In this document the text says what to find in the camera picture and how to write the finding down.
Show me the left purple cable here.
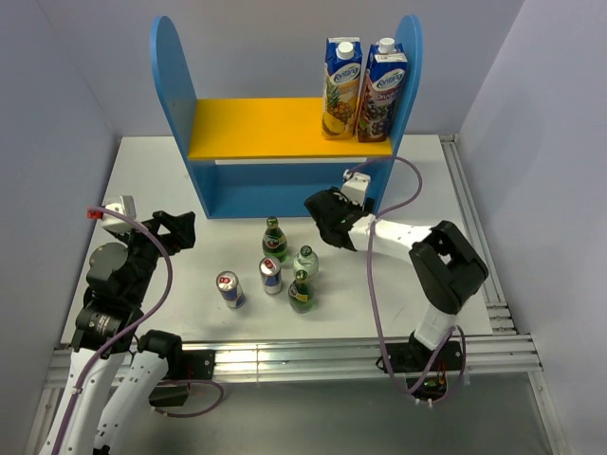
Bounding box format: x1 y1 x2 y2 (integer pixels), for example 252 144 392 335
49 206 225 455

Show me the green glass bottle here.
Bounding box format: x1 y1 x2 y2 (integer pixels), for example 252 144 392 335
288 269 314 314
262 216 288 263

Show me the energy drink can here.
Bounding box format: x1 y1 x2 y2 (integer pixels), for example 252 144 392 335
215 270 246 309
259 256 282 295

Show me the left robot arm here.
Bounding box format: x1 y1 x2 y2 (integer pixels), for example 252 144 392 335
41 207 195 454

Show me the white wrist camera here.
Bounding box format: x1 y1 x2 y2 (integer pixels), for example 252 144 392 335
340 170 371 207
87 195 137 234

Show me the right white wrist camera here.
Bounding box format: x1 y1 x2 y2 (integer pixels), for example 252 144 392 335
340 170 371 207

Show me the aluminium rail frame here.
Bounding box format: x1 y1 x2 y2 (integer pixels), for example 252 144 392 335
23 134 570 455

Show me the berry juice carton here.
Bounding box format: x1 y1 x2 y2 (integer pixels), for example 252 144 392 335
356 37 408 142

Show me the clear glass bottle centre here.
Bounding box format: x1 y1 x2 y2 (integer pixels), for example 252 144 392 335
293 245 320 280

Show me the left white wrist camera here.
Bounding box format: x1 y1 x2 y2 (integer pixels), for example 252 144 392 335
87 195 137 234

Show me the green glass bottle front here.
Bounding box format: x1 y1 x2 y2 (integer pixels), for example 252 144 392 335
288 269 314 314

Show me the green glass bottle rear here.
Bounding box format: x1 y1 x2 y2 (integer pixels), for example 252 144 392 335
262 216 288 263

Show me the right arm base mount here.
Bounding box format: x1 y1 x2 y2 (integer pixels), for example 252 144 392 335
386 337 464 399

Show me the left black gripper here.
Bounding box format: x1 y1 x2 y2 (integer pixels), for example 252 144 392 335
113 209 194 302

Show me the pineapple juice carton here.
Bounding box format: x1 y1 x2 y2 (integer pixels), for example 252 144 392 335
322 37 362 140

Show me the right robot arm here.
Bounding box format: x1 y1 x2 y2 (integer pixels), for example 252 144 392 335
304 188 488 370

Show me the blue and yellow shelf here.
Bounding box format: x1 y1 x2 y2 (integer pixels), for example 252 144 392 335
149 15 424 219

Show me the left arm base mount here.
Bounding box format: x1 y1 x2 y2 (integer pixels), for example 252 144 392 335
148 350 215 410

